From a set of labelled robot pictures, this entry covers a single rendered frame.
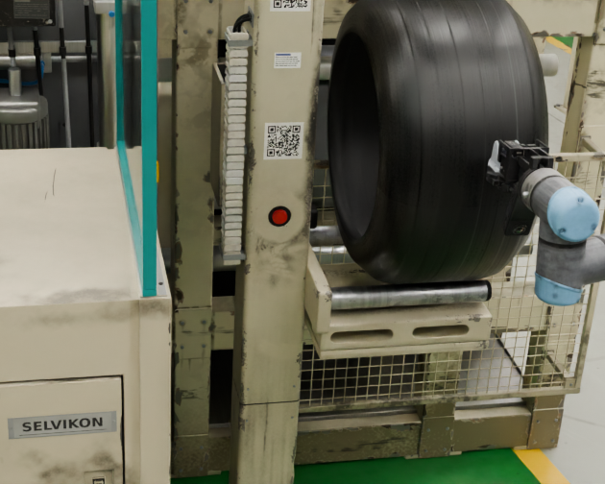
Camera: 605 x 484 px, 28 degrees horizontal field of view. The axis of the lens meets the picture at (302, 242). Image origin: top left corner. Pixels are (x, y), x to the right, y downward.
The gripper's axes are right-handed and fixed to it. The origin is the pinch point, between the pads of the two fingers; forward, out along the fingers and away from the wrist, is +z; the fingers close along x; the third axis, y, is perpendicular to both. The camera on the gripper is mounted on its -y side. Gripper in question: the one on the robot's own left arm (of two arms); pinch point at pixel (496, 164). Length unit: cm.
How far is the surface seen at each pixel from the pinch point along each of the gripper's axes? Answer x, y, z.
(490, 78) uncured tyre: 0.3, 14.2, 6.5
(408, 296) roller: 8.7, -33.0, 17.7
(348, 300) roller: 21.3, -33.2, 17.6
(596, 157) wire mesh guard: -52, -19, 65
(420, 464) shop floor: -22, -117, 88
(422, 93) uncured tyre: 13.2, 11.7, 5.6
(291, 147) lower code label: 33.0, -2.8, 22.3
